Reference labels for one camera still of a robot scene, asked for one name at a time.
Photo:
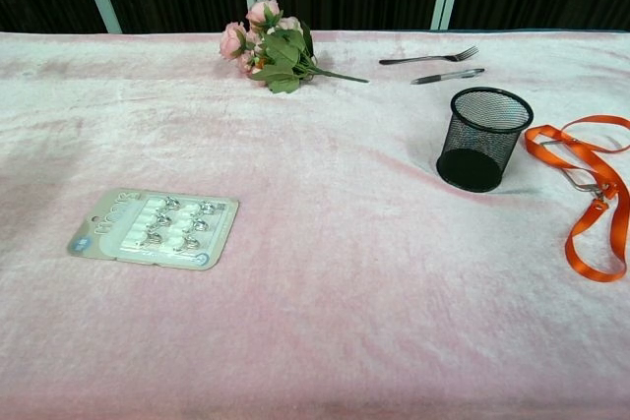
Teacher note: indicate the pink plush table cloth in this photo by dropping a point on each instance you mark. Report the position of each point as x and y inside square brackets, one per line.
[315, 292]

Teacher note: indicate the carded pack of metal hooks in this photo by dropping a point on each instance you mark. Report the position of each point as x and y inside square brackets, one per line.
[123, 243]

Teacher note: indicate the silver metal fork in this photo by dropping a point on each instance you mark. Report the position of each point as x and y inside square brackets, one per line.
[418, 59]

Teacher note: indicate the pink artificial flower bouquet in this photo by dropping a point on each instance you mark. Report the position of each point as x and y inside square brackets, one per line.
[285, 53]

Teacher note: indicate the black clear ballpoint pen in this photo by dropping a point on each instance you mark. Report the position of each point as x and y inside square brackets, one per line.
[443, 77]

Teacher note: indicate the black mesh pen holder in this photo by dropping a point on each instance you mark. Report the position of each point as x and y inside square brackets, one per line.
[512, 144]

